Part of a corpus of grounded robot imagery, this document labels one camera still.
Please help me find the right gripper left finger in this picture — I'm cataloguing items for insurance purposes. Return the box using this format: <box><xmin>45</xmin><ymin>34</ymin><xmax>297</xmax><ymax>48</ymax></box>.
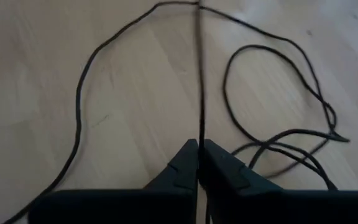
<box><xmin>28</xmin><ymin>139</ymin><xmax>198</xmax><ymax>224</ymax></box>

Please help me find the thin black cord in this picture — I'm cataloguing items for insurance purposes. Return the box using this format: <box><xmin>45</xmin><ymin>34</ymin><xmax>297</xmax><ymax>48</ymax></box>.
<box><xmin>3</xmin><ymin>0</ymin><xmax>351</xmax><ymax>224</ymax></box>

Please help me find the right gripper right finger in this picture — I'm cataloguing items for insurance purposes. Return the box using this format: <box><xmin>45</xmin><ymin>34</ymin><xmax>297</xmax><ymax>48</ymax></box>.
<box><xmin>201</xmin><ymin>139</ymin><xmax>358</xmax><ymax>224</ymax></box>

